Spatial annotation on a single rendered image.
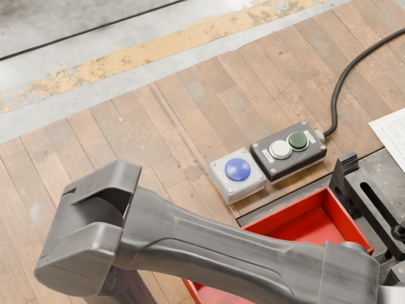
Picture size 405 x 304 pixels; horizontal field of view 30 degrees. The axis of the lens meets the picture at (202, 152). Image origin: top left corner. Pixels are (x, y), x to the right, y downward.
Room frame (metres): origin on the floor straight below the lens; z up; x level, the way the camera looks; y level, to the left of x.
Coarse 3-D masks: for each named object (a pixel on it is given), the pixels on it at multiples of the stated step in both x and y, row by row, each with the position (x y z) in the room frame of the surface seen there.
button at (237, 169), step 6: (228, 162) 0.63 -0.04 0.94; (234, 162) 0.63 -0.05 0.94; (240, 162) 0.63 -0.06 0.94; (246, 162) 0.63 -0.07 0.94; (228, 168) 0.62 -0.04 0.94; (234, 168) 0.62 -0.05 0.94; (240, 168) 0.62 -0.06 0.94; (246, 168) 0.62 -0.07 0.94; (228, 174) 0.61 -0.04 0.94; (234, 174) 0.61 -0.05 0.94; (240, 174) 0.61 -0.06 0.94; (246, 174) 0.61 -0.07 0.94; (234, 180) 0.60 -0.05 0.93; (240, 180) 0.60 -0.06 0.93
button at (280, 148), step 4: (272, 144) 0.67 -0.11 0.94; (276, 144) 0.67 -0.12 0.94; (280, 144) 0.67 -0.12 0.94; (284, 144) 0.67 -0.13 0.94; (288, 144) 0.67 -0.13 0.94; (272, 148) 0.66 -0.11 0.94; (276, 148) 0.66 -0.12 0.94; (280, 148) 0.66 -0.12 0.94; (284, 148) 0.66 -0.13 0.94; (288, 148) 0.66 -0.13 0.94; (272, 152) 0.65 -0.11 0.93; (276, 152) 0.65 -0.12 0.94; (280, 152) 0.65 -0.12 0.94; (284, 152) 0.65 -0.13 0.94; (288, 152) 0.65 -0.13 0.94; (280, 156) 0.65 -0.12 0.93; (284, 156) 0.65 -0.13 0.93
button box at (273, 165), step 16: (400, 32) 0.94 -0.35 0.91; (368, 48) 0.90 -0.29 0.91; (352, 64) 0.86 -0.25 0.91; (336, 96) 0.79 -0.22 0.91; (336, 112) 0.76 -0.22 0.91; (288, 128) 0.70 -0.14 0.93; (304, 128) 0.70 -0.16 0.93; (256, 144) 0.67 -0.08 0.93; (320, 144) 0.68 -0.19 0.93; (256, 160) 0.65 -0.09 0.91; (272, 160) 0.64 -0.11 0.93; (288, 160) 0.64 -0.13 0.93; (304, 160) 0.64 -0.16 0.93; (320, 160) 0.66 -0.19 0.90; (272, 176) 0.61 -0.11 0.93; (288, 176) 0.63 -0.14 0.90
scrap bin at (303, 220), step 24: (312, 192) 0.57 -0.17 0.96; (264, 216) 0.53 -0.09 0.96; (288, 216) 0.54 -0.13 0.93; (312, 216) 0.56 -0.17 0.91; (336, 216) 0.55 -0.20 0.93; (288, 240) 0.52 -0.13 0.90; (312, 240) 0.52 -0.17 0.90; (336, 240) 0.52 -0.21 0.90; (360, 240) 0.50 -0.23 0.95; (192, 288) 0.42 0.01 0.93
